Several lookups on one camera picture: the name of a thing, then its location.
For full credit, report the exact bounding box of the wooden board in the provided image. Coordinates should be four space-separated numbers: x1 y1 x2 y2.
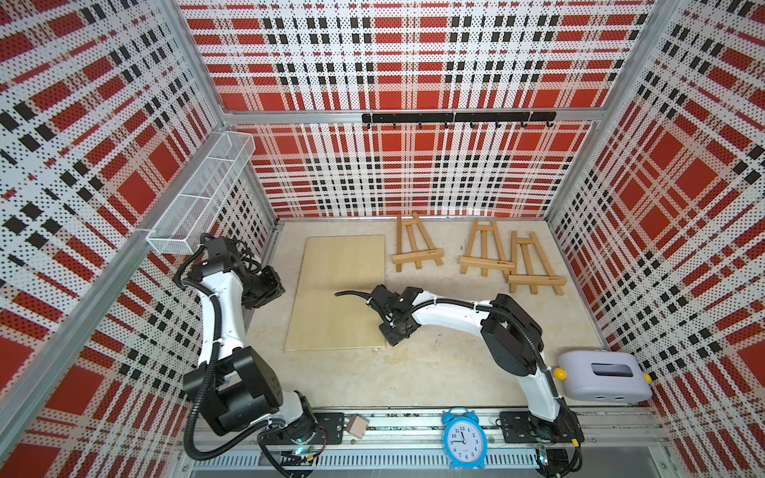
285 235 386 352

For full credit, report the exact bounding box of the small wooden easel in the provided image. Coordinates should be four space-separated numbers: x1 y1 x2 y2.
507 231 567 296

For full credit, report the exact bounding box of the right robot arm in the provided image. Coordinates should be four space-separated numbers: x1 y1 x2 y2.
335 285 585 447

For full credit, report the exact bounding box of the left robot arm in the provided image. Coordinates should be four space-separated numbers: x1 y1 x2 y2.
173 233 320 461

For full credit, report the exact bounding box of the small brown square block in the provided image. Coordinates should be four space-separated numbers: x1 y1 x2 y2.
346 414 370 439

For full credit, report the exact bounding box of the blue alarm clock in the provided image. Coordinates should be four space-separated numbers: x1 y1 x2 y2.
441 407 488 469

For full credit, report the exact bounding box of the lavender toaster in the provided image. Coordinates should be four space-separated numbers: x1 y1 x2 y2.
553 350 653 404

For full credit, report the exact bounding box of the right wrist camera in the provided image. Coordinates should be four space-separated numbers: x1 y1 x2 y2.
366 285 424 327

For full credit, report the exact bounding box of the white wire mesh basket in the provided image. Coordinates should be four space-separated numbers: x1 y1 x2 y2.
147 131 255 256

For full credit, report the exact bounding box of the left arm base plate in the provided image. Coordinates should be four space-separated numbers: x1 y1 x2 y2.
264 412 346 446

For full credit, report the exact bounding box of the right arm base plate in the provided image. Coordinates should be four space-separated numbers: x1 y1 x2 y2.
498 408 585 446

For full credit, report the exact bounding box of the black hook rail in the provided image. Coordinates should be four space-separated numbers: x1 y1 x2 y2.
361 111 558 127

